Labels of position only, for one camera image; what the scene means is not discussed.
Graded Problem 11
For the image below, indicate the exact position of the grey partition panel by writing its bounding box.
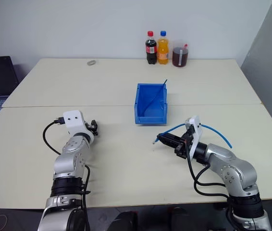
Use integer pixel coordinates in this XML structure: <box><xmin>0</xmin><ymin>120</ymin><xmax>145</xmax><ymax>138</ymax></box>
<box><xmin>240</xmin><ymin>0</ymin><xmax>272</xmax><ymax>145</ymax></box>

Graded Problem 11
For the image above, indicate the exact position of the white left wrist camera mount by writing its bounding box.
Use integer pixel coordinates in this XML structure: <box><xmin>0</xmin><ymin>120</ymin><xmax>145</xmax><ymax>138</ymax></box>
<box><xmin>62</xmin><ymin>109</ymin><xmax>95</xmax><ymax>145</ymax></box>

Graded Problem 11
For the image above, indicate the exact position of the cola bottle red cap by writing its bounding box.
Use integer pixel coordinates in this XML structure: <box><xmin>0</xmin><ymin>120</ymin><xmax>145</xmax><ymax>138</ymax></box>
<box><xmin>145</xmin><ymin>30</ymin><xmax>158</xmax><ymax>65</ymax></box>

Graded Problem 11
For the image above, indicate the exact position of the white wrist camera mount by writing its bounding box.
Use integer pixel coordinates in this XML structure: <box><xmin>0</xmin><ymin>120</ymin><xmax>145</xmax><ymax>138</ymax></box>
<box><xmin>184</xmin><ymin>115</ymin><xmax>203</xmax><ymax>160</ymax></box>
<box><xmin>62</xmin><ymin>109</ymin><xmax>95</xmax><ymax>145</ymax></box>

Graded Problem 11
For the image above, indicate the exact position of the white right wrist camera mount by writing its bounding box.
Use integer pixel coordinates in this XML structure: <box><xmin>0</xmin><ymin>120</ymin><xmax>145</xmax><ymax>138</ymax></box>
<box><xmin>184</xmin><ymin>115</ymin><xmax>203</xmax><ymax>160</ymax></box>

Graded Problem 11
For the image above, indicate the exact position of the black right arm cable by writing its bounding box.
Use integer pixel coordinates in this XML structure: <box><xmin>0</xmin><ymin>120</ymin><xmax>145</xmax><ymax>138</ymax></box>
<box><xmin>185</xmin><ymin>141</ymin><xmax>235</xmax><ymax>231</ymax></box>

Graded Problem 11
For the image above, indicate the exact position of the blue plastic bin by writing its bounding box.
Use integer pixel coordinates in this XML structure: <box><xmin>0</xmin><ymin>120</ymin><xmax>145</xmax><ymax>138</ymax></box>
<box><xmin>134</xmin><ymin>83</ymin><xmax>169</xmax><ymax>126</ymax></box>

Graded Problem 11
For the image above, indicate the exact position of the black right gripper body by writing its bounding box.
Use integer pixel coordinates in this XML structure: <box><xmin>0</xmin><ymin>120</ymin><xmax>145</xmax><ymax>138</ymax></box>
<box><xmin>174</xmin><ymin>125</ymin><xmax>196</xmax><ymax>160</ymax></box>

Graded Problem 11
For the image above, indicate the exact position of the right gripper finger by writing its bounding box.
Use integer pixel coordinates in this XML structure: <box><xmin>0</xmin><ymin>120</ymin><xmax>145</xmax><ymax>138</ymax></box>
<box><xmin>158</xmin><ymin>132</ymin><xmax>185</xmax><ymax>143</ymax></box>
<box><xmin>161</xmin><ymin>138</ymin><xmax>183</xmax><ymax>149</ymax></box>

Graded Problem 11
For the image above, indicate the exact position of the clear jar dark red liquid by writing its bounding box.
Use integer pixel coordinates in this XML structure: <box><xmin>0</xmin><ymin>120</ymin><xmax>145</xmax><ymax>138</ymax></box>
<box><xmin>172</xmin><ymin>39</ymin><xmax>190</xmax><ymax>68</ymax></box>

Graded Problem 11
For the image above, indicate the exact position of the orange soda bottle blue cap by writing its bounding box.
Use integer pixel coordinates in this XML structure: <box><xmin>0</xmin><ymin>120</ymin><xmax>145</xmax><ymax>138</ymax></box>
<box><xmin>157</xmin><ymin>30</ymin><xmax>170</xmax><ymax>65</ymax></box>

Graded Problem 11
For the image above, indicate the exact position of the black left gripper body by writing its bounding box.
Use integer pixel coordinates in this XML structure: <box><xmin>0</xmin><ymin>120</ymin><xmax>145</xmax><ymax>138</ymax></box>
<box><xmin>85</xmin><ymin>119</ymin><xmax>99</xmax><ymax>132</ymax></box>

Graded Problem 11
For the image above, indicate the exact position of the long blue cable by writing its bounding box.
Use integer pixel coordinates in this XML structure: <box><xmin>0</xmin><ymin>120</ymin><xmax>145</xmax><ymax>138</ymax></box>
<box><xmin>151</xmin><ymin>123</ymin><xmax>233</xmax><ymax>149</ymax></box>

